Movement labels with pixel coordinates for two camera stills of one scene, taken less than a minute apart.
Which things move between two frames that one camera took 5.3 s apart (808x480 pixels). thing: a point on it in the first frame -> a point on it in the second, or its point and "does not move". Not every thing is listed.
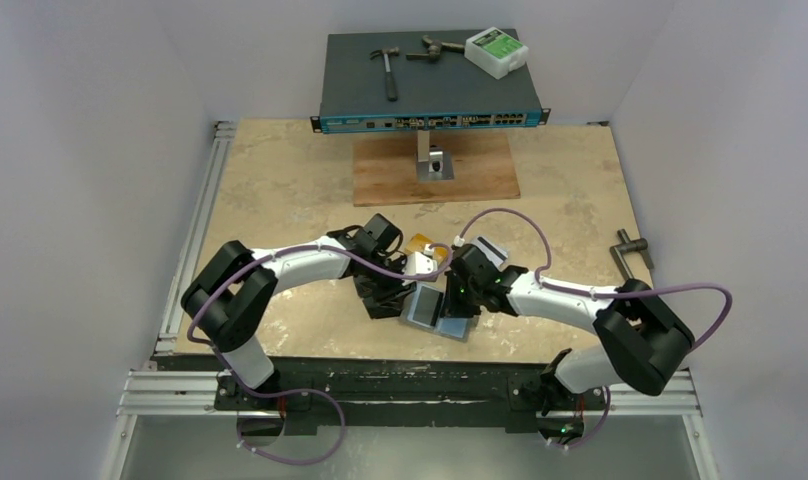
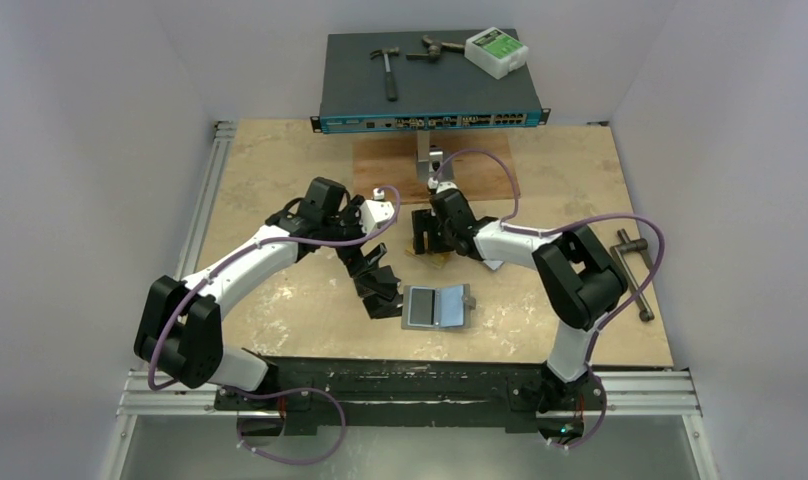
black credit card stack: x=384 y=296 does not move
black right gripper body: x=458 y=304 -> x=428 y=223
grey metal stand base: x=433 y=163 does not move
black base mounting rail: x=417 y=395 does not move
